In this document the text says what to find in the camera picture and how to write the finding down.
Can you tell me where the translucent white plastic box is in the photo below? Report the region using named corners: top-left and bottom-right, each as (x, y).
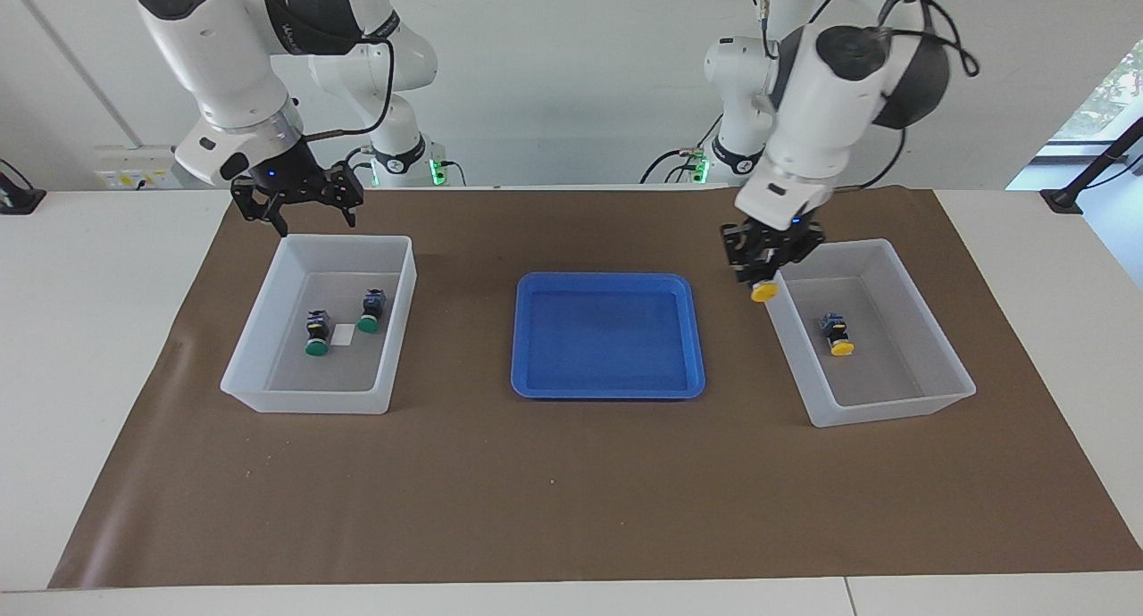
top-left (758, 238), bottom-right (977, 429)
top-left (221, 234), bottom-right (418, 415)

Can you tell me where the blue plastic tray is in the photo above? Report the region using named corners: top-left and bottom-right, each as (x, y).
top-left (511, 272), bottom-right (707, 401)

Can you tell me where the black desk clamp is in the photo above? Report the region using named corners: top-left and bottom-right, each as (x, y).
top-left (0, 158), bottom-right (47, 216)

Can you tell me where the brown table mat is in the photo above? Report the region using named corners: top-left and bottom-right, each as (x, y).
top-left (49, 187), bottom-right (1143, 590)

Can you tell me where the glass window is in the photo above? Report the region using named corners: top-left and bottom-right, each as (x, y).
top-left (1054, 40), bottom-right (1143, 144)

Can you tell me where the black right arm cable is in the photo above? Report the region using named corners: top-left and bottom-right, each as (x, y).
top-left (299, 13), bottom-right (398, 144)

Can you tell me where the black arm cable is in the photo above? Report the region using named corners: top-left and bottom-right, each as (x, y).
top-left (299, 13), bottom-right (398, 144)
top-left (750, 0), bottom-right (980, 193)

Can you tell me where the white wall socket box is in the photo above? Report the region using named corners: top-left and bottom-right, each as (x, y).
top-left (93, 145), bottom-right (186, 191)

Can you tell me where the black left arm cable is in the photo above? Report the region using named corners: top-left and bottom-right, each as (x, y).
top-left (750, 0), bottom-right (980, 193)

